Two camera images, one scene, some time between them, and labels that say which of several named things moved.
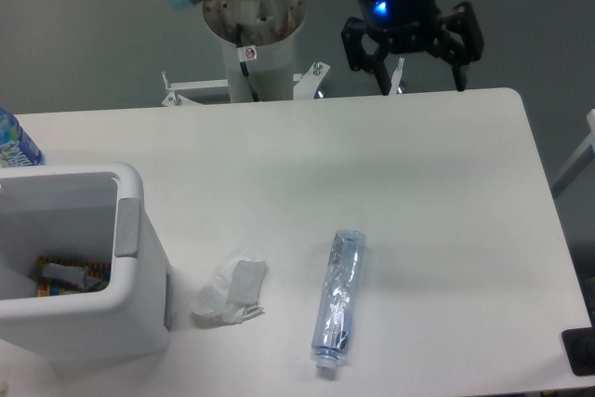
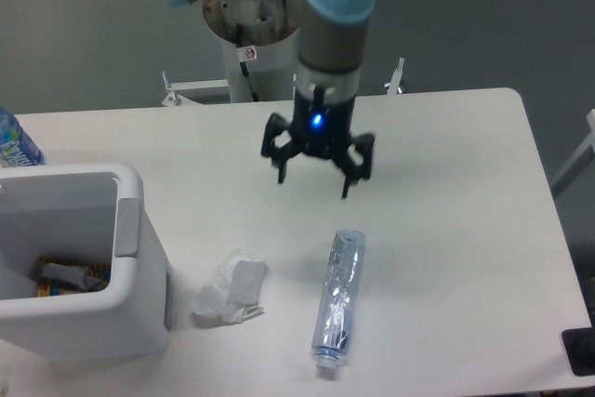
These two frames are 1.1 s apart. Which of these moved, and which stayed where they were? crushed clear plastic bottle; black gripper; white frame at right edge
Moved: black gripper
Stayed: white frame at right edge; crushed clear plastic bottle
